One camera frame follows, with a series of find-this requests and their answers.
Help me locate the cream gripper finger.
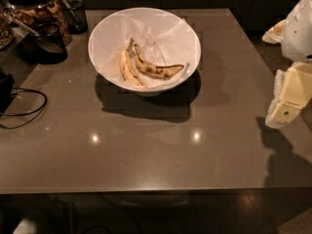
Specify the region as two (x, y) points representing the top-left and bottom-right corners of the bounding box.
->
(262, 19), (285, 44)
(265, 61), (312, 129)

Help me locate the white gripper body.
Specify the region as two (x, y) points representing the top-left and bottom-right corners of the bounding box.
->
(281, 0), (312, 62)

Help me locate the spotted brown banana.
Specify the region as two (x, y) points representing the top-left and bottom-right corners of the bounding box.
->
(135, 44), (184, 80)

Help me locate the white bowl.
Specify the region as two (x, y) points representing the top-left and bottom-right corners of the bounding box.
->
(87, 7), (202, 98)

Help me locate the black mesh pen cup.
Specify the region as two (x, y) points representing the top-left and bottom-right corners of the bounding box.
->
(60, 0), (88, 34)

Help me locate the black mug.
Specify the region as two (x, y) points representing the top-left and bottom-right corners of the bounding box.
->
(20, 23), (67, 64)

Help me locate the glass jar with snacks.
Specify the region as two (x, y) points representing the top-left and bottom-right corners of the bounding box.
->
(6, 0), (71, 45)

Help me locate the glass jar at left edge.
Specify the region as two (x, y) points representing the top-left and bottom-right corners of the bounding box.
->
(0, 4), (14, 50)

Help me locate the black device at left edge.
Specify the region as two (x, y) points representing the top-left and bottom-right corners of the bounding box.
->
(0, 70), (15, 112)

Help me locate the white object under table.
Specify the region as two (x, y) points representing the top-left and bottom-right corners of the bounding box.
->
(13, 218), (38, 234)

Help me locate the black cable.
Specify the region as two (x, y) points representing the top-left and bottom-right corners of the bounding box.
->
(0, 87), (49, 131)

